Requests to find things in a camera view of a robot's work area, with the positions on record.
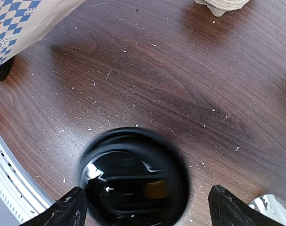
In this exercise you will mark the stack of black cup lids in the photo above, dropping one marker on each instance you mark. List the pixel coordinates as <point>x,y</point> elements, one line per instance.
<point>5,69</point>

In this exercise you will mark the blue checkered paper bag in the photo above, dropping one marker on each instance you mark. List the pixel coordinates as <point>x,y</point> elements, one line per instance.
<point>24,22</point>

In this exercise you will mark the black plastic cup lid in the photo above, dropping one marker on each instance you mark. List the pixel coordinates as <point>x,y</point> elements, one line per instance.
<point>134,177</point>

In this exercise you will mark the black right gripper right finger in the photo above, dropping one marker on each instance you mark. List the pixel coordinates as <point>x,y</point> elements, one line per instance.
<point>228,210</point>

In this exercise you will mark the brown pulp cup carrier stack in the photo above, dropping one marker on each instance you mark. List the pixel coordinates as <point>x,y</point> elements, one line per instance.
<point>219,7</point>

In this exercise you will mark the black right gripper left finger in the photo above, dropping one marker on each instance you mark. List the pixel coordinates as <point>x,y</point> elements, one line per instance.
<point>69,210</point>

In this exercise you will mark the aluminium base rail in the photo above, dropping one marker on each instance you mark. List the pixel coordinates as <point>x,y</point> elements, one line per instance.
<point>21,198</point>

